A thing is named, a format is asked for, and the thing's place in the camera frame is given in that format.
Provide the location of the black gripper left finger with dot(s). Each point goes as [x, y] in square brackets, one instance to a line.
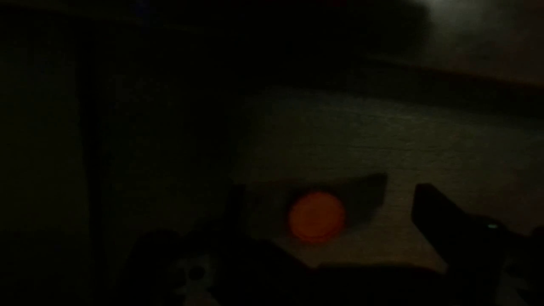
[257, 239]

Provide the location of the red round token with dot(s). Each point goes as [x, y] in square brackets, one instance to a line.
[317, 217]

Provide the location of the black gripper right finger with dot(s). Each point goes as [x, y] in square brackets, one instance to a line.
[460, 239]

